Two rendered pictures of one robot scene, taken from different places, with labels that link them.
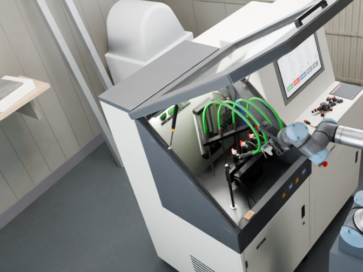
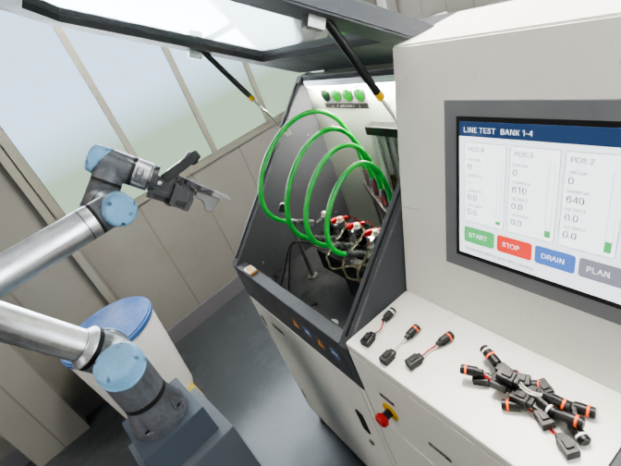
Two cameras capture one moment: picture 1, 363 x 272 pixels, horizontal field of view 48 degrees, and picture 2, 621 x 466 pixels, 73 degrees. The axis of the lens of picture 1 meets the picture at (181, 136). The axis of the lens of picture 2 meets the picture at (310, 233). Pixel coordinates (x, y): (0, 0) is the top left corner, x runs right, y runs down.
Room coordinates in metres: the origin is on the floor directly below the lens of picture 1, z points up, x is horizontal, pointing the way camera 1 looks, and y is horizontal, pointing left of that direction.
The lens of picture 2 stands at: (1.90, -1.43, 1.71)
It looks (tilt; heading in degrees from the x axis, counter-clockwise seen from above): 29 degrees down; 103
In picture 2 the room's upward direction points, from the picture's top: 22 degrees counter-clockwise
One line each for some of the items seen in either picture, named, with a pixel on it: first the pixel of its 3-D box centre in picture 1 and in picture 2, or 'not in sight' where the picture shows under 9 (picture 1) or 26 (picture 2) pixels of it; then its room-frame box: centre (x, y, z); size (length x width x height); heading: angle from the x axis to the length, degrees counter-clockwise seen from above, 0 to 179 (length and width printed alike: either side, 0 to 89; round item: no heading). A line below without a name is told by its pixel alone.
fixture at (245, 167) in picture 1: (250, 165); (365, 274); (1.76, -0.35, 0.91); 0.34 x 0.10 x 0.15; 128
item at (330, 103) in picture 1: (327, 104); (522, 390); (2.03, -0.93, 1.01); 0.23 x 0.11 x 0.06; 128
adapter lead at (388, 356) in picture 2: not in sight; (400, 343); (1.83, -0.75, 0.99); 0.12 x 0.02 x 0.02; 41
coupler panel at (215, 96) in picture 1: (222, 101); not in sight; (2.04, -0.29, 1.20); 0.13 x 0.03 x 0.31; 128
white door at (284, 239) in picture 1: (280, 249); (328, 397); (1.49, -0.42, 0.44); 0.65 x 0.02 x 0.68; 128
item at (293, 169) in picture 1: (274, 199); (291, 312); (1.50, -0.41, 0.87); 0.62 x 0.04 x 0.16; 128
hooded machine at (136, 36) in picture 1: (154, 67); not in sight; (3.74, 0.09, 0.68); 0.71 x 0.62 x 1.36; 135
